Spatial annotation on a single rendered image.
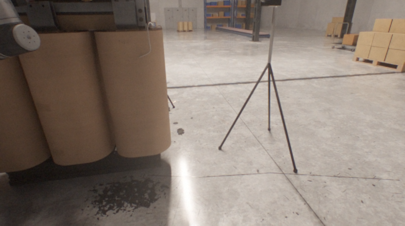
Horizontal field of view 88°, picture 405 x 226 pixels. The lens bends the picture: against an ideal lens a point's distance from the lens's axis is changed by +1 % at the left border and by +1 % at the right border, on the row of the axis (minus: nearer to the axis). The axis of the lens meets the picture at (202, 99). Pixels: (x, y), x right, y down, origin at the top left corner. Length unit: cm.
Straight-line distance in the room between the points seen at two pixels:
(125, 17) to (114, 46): 18
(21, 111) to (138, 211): 97
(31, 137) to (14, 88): 34
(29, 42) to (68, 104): 55
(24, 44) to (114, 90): 56
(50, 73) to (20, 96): 30
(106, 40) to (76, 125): 59
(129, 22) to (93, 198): 119
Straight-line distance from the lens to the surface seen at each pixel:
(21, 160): 187
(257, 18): 1063
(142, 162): 184
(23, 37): 109
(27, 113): 176
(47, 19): 149
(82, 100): 152
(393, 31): 685
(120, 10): 138
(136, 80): 139
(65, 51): 145
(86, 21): 152
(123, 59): 137
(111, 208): 164
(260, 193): 165
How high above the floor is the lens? 115
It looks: 22 degrees down
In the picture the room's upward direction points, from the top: 1 degrees counter-clockwise
